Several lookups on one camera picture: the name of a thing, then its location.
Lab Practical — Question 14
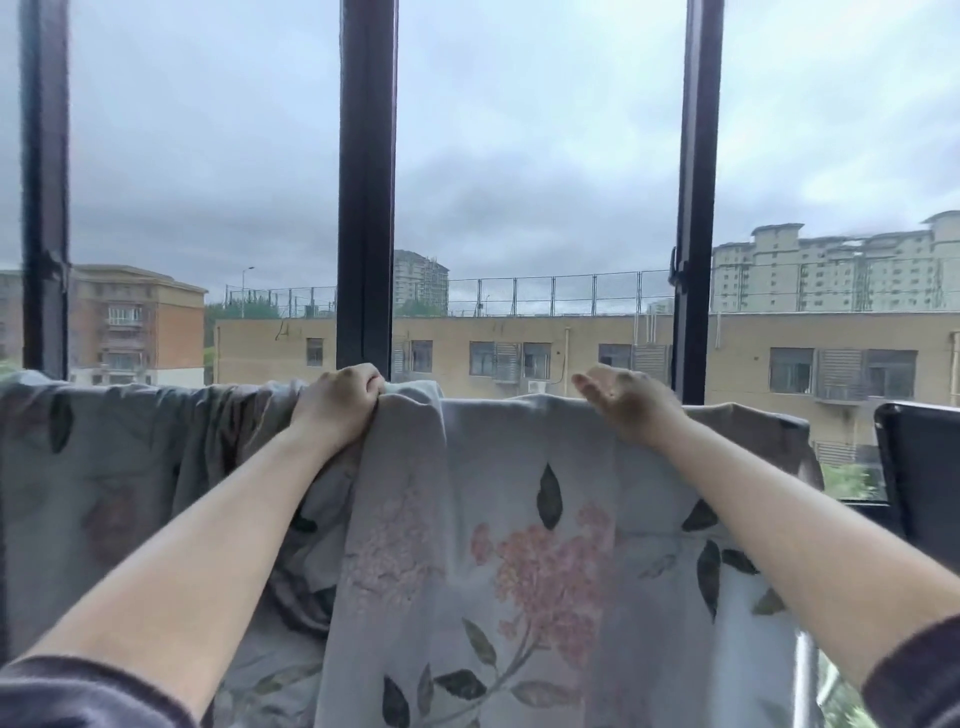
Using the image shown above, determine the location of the person's left hand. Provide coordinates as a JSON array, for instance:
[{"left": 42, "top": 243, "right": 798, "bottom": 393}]
[{"left": 288, "top": 363, "right": 386, "bottom": 453}]

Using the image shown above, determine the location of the person's right hand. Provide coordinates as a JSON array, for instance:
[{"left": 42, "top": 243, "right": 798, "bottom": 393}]
[{"left": 571, "top": 365, "right": 688, "bottom": 453}]

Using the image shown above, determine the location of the grey floral bed sheet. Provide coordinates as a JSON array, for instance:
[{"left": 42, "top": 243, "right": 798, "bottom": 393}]
[{"left": 0, "top": 371, "right": 826, "bottom": 728}]

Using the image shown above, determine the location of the person's left forearm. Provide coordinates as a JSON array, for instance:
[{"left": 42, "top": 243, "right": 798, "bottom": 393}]
[{"left": 18, "top": 416, "right": 361, "bottom": 721}]

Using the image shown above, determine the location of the person's right forearm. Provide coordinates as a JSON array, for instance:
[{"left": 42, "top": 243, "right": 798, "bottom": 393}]
[{"left": 637, "top": 411, "right": 960, "bottom": 691}]

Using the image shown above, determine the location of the tall grey tower building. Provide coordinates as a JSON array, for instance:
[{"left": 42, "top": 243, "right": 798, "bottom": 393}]
[{"left": 393, "top": 249, "right": 450, "bottom": 317}]

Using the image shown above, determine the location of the long tan low building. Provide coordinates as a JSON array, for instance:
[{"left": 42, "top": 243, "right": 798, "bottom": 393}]
[{"left": 213, "top": 311, "right": 960, "bottom": 453}]

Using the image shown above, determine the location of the brown brick building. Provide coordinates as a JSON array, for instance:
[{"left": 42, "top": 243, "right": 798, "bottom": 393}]
[{"left": 0, "top": 264, "right": 209, "bottom": 389}]

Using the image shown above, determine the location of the white apartment block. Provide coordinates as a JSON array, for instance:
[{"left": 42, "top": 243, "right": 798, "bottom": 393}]
[{"left": 710, "top": 210, "right": 960, "bottom": 315}]

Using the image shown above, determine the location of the dark purple sleeve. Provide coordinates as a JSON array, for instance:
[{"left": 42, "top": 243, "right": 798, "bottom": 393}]
[
  {"left": 861, "top": 615, "right": 960, "bottom": 728},
  {"left": 0, "top": 656, "right": 202, "bottom": 728}
]

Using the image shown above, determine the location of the rooftop wire fence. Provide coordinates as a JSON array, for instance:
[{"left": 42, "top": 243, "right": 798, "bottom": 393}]
[{"left": 225, "top": 270, "right": 676, "bottom": 319}]

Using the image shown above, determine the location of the black window frame post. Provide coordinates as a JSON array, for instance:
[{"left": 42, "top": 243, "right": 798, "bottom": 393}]
[
  {"left": 18, "top": 0, "right": 73, "bottom": 381},
  {"left": 669, "top": 0, "right": 727, "bottom": 407},
  {"left": 335, "top": 0, "right": 399, "bottom": 376}
]

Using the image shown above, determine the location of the metal rail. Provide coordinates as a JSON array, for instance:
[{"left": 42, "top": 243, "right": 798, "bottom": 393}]
[{"left": 795, "top": 630, "right": 821, "bottom": 728}]

